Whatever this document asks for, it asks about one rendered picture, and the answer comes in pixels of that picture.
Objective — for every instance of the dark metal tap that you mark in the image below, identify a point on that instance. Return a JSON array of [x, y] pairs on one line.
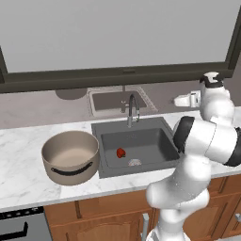
[[133, 108]]

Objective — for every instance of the silver sink drain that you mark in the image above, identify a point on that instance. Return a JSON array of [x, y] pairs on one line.
[[134, 162]]

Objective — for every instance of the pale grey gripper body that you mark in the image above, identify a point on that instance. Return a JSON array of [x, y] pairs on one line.
[[182, 100]]

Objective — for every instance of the wooden drawer front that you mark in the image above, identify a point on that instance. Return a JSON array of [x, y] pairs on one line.
[[224, 185], [109, 204]]

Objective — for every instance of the red bell pepper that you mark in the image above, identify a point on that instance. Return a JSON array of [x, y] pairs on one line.
[[121, 152]]

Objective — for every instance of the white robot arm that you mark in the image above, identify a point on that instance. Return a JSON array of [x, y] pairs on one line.
[[200, 138]]

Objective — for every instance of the dark framed window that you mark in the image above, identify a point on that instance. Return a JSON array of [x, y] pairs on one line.
[[119, 34]]

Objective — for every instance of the wooden cupboard door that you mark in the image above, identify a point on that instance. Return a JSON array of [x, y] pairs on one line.
[[103, 230], [216, 219]]

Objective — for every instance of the dark grey sink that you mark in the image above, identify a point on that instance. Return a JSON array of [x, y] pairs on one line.
[[141, 141]]

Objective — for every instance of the grey dishwasher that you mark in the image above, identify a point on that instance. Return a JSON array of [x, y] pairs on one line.
[[34, 227]]

